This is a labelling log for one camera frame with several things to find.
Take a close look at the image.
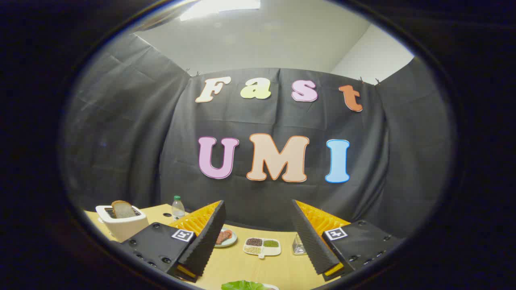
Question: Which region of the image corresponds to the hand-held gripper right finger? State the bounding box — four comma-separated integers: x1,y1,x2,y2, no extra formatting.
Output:
291,199,404,282

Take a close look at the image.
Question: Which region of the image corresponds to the clear glass cup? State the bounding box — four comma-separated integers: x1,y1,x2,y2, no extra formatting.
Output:
292,233,308,256

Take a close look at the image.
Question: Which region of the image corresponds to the brown crust toast slice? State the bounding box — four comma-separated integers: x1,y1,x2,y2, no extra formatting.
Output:
112,200,137,219

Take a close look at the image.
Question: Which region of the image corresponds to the green lettuce leaf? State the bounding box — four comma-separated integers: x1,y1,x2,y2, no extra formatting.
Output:
221,280,267,290

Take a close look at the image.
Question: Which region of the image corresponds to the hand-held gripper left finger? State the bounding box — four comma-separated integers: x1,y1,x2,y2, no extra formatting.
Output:
120,200,227,283

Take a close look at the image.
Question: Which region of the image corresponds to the cream white toaster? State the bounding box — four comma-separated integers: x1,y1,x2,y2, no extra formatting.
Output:
96,205,149,243

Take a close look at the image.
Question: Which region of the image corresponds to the light green plate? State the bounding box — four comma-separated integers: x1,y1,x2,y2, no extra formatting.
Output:
215,228,238,248

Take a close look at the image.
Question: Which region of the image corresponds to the white divided grain dish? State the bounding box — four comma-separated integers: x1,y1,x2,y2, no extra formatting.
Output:
243,237,281,259

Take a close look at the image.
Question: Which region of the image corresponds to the clear plastic water bottle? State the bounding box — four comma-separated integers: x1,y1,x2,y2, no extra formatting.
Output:
172,195,185,221

